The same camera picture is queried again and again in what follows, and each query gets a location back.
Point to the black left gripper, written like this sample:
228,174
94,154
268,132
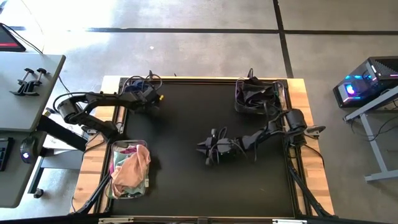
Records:
146,98

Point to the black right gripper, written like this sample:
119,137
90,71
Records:
209,160

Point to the magenta towel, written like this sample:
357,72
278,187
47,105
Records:
129,150

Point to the light green towel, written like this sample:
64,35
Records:
119,160

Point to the pink towel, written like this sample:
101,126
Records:
132,171

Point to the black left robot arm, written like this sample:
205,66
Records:
109,97

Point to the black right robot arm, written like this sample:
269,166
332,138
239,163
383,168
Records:
258,138

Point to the small black clip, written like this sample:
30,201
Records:
250,74
151,76

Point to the black table mat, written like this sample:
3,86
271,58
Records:
186,186

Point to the black diagonal support beam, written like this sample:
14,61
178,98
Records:
62,133

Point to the black screw clamp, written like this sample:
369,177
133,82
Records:
19,91
32,84

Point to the black glowing computer mouse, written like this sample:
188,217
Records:
29,149

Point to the large grey desk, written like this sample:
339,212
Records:
15,115

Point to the black caster wheel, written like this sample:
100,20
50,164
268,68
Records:
38,193

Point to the black monitor with red line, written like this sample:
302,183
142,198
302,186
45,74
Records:
9,40

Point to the black keyboard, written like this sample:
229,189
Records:
5,154

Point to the grey metal-legged desk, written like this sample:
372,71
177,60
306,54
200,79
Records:
381,176

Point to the black RGB computer case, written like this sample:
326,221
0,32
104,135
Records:
373,77

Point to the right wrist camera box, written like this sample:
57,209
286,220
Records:
224,147

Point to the silver flat bracket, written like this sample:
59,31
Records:
289,221
115,220

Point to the grey metal base plate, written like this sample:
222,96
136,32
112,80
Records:
62,160

